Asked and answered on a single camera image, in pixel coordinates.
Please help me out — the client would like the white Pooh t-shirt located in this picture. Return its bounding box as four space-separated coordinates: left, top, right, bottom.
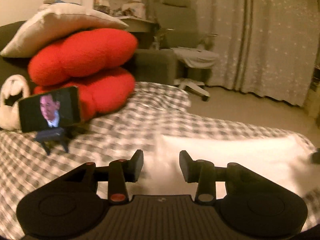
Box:
139 135 319 197

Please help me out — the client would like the grey checkered bed quilt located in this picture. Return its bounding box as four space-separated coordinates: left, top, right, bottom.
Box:
1 82 315 239

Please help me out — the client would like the black phone stand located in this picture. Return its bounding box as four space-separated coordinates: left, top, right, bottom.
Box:
34 127 73 155

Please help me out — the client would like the smartphone playing video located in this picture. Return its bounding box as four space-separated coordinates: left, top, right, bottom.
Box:
18 86 81 133

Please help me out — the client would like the red knitted cushion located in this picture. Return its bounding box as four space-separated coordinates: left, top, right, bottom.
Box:
28 28 138 121

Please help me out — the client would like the grey garment on chair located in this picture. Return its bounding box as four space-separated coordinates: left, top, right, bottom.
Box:
172 47 219 69

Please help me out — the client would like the grey star curtain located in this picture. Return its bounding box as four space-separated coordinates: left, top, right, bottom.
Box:
144 0 319 106

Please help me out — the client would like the white flower plush cushion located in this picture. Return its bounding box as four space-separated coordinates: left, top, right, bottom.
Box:
1 74 30 131

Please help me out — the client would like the white desk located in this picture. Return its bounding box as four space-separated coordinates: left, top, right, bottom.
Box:
118 16 156 33

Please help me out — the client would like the grey office chair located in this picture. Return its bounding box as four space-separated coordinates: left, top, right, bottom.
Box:
153 0 218 102

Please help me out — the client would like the beige pillow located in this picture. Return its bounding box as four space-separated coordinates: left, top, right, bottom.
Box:
1 3 129 58

